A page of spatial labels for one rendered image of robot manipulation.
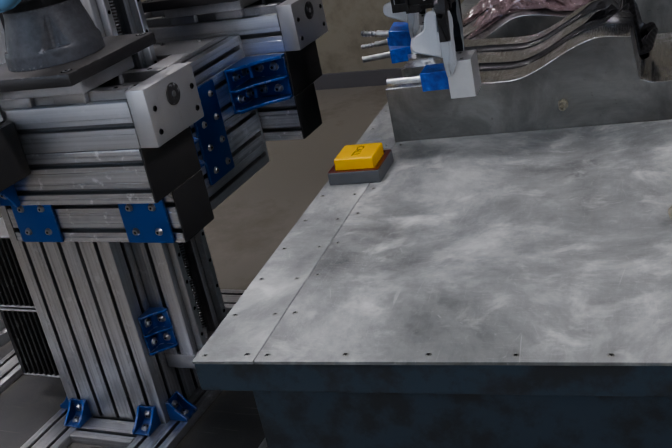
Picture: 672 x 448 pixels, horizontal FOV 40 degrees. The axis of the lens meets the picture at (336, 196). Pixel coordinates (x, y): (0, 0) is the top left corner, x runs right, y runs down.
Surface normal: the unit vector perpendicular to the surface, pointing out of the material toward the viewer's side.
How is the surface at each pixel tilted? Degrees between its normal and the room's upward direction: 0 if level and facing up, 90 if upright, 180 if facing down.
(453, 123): 90
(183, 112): 90
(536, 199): 0
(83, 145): 90
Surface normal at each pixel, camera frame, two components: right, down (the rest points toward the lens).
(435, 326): -0.19, -0.91
